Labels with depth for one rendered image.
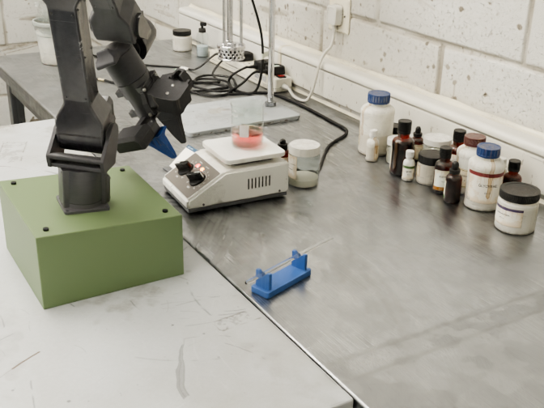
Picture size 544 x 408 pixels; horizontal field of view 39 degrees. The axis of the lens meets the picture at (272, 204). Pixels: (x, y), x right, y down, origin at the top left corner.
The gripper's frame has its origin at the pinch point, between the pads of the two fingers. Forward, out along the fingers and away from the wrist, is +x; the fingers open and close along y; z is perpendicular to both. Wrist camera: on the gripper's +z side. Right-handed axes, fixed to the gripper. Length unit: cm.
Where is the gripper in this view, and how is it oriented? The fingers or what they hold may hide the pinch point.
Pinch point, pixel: (169, 134)
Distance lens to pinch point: 132.8
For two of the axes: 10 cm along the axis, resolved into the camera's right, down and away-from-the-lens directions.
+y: 3.4, -6.9, 6.4
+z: 8.4, -0.9, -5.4
